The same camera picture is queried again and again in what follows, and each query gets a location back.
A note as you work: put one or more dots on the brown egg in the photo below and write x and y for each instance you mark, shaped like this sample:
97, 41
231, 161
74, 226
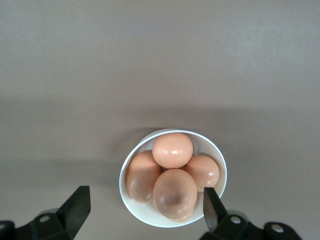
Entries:
173, 150
175, 192
141, 180
185, 217
206, 171

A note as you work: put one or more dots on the white round bowl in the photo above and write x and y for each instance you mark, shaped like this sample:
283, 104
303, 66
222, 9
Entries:
140, 212

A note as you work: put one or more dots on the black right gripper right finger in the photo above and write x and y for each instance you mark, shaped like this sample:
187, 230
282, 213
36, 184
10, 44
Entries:
215, 217

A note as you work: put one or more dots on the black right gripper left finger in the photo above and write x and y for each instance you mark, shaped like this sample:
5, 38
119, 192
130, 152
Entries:
72, 212

